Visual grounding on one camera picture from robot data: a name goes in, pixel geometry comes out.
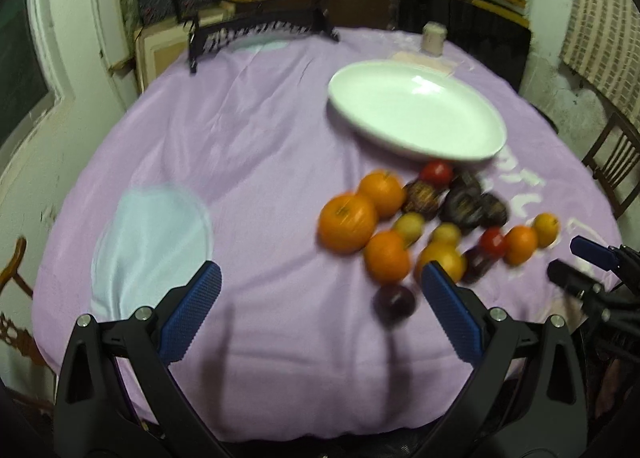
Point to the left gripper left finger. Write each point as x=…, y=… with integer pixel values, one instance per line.
x=93, y=413

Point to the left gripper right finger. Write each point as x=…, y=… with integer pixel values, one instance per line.
x=525, y=396

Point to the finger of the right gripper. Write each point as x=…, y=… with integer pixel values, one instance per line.
x=600, y=256
x=573, y=282

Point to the yellow orange kumquat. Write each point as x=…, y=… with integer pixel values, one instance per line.
x=446, y=255
x=547, y=228

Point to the small orange mandarin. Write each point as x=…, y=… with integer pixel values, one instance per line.
x=521, y=243

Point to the red cherry tomato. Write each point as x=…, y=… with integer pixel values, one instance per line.
x=437, y=173
x=493, y=243

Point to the dark purple plum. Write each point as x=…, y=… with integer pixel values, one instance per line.
x=393, y=304
x=478, y=263

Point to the dark purple mangosteen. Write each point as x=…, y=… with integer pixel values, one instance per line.
x=462, y=208
x=495, y=211

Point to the small yellow longan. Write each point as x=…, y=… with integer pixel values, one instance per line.
x=446, y=233
x=409, y=227

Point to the dark brown mangosteen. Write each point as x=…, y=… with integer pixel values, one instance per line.
x=421, y=198

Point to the large orange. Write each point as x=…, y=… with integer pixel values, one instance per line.
x=346, y=223

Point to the dark wooden chair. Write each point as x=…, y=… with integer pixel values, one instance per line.
x=24, y=371

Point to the white oval plate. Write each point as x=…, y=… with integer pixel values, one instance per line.
x=417, y=112

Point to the purple printed tablecloth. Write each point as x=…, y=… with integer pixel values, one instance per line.
x=233, y=162

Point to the pale drink can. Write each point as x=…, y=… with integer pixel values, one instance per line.
x=433, y=38

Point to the window with white frame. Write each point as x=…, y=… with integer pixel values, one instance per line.
x=34, y=80

